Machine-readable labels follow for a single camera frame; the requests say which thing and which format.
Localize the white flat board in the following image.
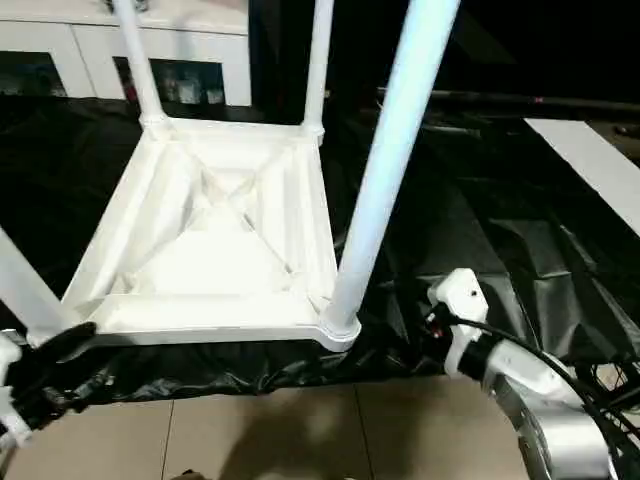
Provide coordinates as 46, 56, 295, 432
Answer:
524, 117, 640, 237

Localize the white plastic table leg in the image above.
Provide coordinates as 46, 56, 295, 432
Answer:
320, 0, 462, 341
301, 0, 337, 141
110, 0, 169, 137
0, 228, 73, 343

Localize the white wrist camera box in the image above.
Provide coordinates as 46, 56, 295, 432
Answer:
427, 268, 493, 377
0, 334, 31, 447

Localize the white plastic table top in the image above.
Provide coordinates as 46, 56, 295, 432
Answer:
60, 116, 363, 353

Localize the black mat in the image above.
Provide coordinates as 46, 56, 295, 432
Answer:
0, 92, 640, 406

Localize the white cabinet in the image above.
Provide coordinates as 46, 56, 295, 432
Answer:
0, 0, 251, 107

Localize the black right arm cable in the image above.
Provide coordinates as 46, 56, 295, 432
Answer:
430, 308, 640, 443

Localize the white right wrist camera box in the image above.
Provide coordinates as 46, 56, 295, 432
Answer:
427, 268, 493, 377

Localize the black floor stand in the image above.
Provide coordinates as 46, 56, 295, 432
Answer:
590, 355, 640, 413

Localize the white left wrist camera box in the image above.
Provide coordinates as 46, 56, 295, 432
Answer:
0, 334, 31, 447

